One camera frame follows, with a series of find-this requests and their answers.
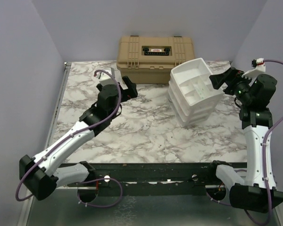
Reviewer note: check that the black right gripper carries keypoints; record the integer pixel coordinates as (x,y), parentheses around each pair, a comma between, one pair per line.
(231,76)

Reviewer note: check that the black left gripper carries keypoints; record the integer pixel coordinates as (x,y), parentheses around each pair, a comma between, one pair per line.
(130,92)

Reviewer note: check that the white plastic drawer organizer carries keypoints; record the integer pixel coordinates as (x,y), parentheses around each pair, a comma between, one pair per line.
(191,94)

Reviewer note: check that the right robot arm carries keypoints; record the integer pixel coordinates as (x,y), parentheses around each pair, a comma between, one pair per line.
(257,191)

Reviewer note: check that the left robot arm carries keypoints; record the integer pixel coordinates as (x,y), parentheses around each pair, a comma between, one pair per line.
(66,148)

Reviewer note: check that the tan plastic toolbox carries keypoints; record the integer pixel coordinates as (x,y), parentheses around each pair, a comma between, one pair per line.
(142,69)

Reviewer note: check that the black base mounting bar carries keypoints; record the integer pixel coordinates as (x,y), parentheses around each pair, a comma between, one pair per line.
(133,179)

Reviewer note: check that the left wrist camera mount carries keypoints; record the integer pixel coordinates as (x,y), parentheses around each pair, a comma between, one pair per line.
(106,76)

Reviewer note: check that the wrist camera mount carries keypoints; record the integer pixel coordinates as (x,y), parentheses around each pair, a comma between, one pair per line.
(259,67)
(106,76)

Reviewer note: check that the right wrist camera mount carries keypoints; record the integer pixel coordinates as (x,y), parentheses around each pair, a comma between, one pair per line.
(259,67)

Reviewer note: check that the black toolbox handle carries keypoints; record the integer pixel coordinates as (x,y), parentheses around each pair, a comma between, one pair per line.
(156,51)

